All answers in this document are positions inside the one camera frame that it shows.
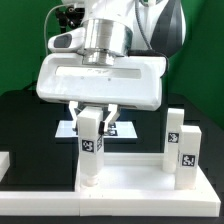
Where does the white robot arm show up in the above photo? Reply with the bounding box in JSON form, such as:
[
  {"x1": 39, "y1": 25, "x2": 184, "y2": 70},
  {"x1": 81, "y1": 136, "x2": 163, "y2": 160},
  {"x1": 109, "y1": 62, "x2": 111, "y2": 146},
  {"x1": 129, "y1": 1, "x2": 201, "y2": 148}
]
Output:
[{"x1": 37, "y1": 0, "x2": 186, "y2": 130}]

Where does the black camera stand pole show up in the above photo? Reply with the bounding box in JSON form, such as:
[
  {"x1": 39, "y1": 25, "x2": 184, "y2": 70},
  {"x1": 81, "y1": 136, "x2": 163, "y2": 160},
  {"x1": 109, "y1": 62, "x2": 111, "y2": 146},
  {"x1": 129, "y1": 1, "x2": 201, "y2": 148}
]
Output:
[{"x1": 55, "y1": 6, "x2": 85, "y2": 33}]

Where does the white desk top tray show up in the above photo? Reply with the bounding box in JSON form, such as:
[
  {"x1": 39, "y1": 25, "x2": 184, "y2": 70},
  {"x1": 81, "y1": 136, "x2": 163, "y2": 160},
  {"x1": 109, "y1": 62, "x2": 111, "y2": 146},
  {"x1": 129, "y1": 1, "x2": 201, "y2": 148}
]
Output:
[{"x1": 75, "y1": 153, "x2": 216, "y2": 202}]

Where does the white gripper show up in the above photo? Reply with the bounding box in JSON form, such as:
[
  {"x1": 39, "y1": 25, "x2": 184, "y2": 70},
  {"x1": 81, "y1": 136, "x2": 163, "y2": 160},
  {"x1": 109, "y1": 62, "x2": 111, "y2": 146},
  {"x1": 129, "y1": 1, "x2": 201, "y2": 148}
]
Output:
[{"x1": 37, "y1": 28, "x2": 167, "y2": 135}]

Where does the white L-shaped fence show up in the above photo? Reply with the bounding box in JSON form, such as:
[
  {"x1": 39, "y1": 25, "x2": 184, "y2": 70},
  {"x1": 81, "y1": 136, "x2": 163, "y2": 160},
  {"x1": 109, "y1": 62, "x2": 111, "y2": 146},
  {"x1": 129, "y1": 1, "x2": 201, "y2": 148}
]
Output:
[{"x1": 0, "y1": 153, "x2": 221, "y2": 218}]

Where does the white cable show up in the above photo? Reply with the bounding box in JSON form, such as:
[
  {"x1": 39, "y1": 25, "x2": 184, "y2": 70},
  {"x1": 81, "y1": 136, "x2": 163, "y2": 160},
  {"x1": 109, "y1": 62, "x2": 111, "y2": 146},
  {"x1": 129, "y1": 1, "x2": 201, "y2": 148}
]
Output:
[{"x1": 43, "y1": 3, "x2": 68, "y2": 58}]

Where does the fiducial marker sheet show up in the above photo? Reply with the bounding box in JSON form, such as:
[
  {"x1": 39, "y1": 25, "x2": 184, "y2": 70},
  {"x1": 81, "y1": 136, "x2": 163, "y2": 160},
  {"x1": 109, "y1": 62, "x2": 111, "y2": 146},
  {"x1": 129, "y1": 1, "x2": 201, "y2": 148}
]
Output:
[{"x1": 55, "y1": 120, "x2": 138, "y2": 139}]

